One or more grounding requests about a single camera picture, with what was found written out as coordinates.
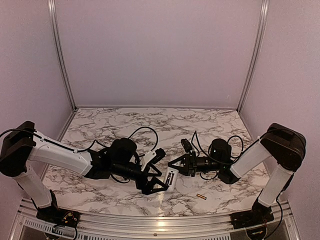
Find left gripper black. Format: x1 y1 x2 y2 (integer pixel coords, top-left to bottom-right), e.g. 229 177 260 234
112 161 169 195

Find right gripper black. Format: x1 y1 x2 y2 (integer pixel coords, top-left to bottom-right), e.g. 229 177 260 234
168 151 223 177

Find white remote control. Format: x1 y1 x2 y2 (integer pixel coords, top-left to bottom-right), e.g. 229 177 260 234
163 167 179 192

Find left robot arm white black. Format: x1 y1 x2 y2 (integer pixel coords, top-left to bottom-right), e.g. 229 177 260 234
0 121 168 223

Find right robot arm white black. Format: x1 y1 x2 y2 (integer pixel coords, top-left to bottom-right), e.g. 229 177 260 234
168 123 307 224

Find gold battery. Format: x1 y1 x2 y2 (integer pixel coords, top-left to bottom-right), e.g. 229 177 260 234
196 193 207 200

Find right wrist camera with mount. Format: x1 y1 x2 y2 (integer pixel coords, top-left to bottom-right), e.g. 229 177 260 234
180 138 196 156

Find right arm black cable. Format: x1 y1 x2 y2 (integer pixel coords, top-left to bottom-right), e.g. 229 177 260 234
191 130 262 181

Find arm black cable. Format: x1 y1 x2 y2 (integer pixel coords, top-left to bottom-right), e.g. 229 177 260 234
0 126 159 185
191 130 262 181

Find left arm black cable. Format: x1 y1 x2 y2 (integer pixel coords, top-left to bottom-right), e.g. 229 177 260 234
0 126 159 185

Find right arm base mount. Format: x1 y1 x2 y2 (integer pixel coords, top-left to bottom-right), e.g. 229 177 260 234
230 209 275 230

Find front aluminium frame rail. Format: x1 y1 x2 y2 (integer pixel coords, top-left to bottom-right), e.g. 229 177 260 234
8 199 301 240

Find right rear aluminium post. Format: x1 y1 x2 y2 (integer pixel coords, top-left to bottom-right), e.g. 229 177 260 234
236 0 270 115

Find aluminium post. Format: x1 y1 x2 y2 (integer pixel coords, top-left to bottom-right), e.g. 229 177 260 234
236 0 270 115
47 0 77 112

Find left rear aluminium post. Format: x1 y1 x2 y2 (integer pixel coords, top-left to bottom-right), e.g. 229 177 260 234
47 0 77 112

